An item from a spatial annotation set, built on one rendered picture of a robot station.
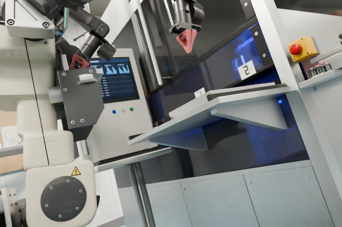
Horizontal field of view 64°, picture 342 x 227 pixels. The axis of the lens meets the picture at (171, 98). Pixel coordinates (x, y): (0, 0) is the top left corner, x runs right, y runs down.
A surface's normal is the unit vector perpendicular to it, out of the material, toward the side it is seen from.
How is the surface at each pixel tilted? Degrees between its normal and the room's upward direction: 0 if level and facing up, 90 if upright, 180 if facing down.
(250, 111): 90
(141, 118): 90
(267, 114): 90
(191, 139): 90
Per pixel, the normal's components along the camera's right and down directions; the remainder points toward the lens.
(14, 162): 0.59, -0.33
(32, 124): 0.37, -0.29
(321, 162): -0.81, 0.11
